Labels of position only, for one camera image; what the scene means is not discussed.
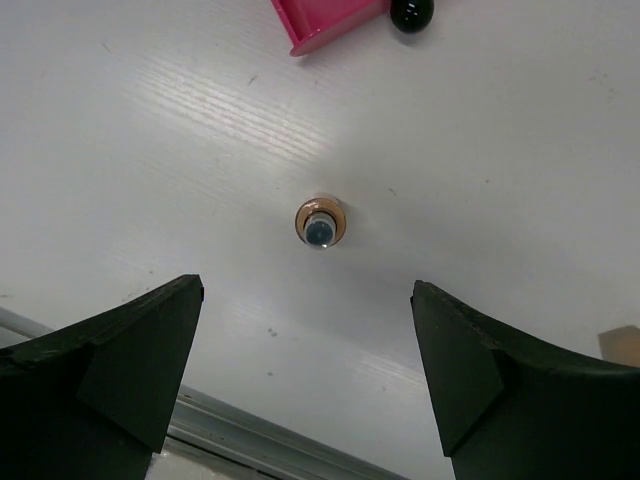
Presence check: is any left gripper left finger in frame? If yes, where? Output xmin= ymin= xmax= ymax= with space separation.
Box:
xmin=1 ymin=274 xmax=204 ymax=479

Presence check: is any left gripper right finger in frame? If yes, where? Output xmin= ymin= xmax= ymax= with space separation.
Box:
xmin=411 ymin=281 xmax=639 ymax=479

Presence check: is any pink drawer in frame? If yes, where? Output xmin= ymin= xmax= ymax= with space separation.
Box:
xmin=269 ymin=0 xmax=435 ymax=57

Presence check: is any foundation bottle with black cap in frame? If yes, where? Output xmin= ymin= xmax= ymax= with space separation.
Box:
xmin=598 ymin=325 xmax=640 ymax=368

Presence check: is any foundation bottle with silver pump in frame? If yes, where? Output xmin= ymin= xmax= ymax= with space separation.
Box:
xmin=295 ymin=194 xmax=347 ymax=250

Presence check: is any aluminium front rail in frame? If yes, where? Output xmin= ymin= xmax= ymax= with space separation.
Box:
xmin=1 ymin=310 xmax=389 ymax=479

